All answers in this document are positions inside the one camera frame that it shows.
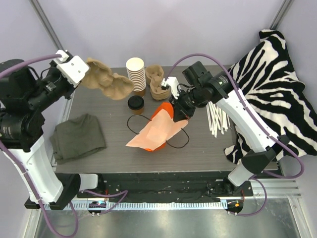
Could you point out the brown paper coffee cup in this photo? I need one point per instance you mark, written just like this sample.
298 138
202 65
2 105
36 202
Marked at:
138 111

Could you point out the olive green cloth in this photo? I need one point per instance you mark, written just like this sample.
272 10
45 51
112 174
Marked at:
77 138

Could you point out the pile of wrapped straws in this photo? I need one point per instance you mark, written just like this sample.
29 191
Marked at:
218 120

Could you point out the single cardboard cup carrier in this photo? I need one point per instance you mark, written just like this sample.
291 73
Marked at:
112 85

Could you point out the white slotted cable duct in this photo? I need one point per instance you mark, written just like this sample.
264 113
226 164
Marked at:
89 205

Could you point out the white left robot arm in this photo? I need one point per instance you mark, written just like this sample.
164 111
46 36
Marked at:
46 187

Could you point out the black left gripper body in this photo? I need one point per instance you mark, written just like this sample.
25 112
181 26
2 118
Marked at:
68 89

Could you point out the orange paper bag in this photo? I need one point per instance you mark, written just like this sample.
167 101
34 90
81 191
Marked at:
158 130

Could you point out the zebra print blanket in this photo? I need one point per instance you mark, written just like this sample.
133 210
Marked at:
269 82

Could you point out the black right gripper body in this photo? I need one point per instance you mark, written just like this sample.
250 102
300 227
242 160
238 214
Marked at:
180 109

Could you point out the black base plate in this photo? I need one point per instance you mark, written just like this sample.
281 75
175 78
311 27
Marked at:
178 187

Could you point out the stack of paper cups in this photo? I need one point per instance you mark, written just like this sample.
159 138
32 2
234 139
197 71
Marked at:
136 73

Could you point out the black plastic cup lid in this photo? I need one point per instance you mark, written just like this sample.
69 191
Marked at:
135 102

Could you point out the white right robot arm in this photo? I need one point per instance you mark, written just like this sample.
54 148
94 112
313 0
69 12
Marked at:
265 143

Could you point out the cardboard cup carrier stack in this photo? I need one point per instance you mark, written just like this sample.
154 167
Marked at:
154 77

